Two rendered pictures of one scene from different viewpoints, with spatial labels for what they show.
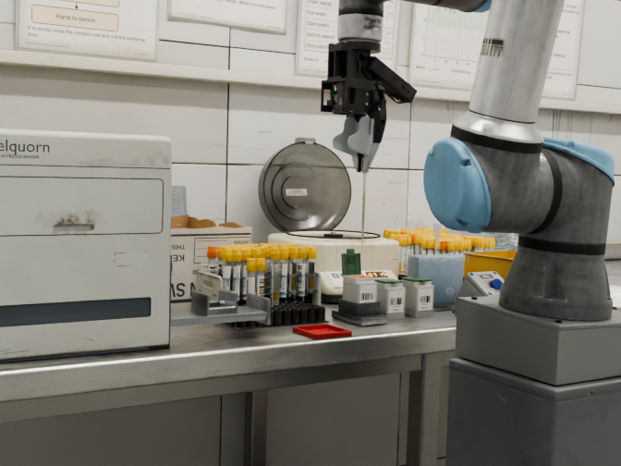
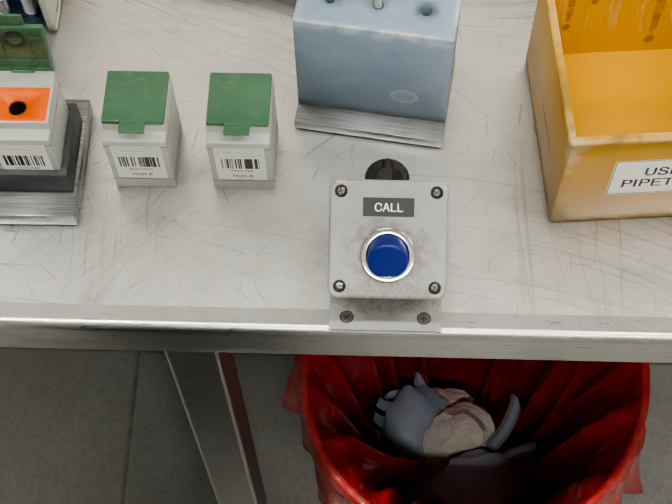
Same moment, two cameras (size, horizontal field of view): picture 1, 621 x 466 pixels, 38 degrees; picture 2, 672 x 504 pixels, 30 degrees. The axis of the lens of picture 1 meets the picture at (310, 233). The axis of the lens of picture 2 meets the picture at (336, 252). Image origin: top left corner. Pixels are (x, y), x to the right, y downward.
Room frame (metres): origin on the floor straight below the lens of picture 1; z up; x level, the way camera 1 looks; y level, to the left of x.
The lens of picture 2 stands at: (1.27, -0.50, 1.59)
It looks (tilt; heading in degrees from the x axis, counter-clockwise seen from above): 63 degrees down; 36
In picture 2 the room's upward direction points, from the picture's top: 2 degrees counter-clockwise
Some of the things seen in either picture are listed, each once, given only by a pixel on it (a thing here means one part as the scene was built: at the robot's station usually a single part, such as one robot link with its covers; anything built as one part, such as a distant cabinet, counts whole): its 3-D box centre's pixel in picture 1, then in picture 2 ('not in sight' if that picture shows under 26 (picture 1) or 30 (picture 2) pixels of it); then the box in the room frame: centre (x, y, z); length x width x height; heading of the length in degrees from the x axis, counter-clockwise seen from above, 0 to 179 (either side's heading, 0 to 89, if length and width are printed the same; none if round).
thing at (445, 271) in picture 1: (434, 281); (376, 53); (1.68, -0.24, 0.92); 0.10 x 0.07 x 0.10; 114
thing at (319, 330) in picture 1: (322, 331); not in sight; (1.39, -0.02, 0.88); 0.07 x 0.07 x 0.01; 32
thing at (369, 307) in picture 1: (359, 311); (39, 152); (1.51, -0.09, 0.89); 0.09 x 0.05 x 0.04; 33
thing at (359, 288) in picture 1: (359, 294); (30, 129); (1.51, -0.09, 0.92); 0.05 x 0.04 x 0.06; 33
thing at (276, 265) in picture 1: (275, 289); not in sight; (1.49, 0.06, 0.93); 0.01 x 0.01 x 0.10
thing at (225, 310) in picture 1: (200, 309); not in sight; (1.32, 0.16, 0.92); 0.21 x 0.07 x 0.05; 122
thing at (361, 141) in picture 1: (360, 144); not in sight; (1.48, -0.08, 1.18); 0.06 x 0.03 x 0.09; 124
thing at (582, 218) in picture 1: (563, 189); not in sight; (1.21, -0.34, 1.12); 0.13 x 0.12 x 0.14; 116
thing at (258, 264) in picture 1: (272, 288); not in sight; (1.48, 0.06, 0.93); 0.17 x 0.09 x 0.11; 123
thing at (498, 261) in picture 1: (510, 279); (648, 91); (1.75, -0.40, 0.93); 0.13 x 0.13 x 0.10; 37
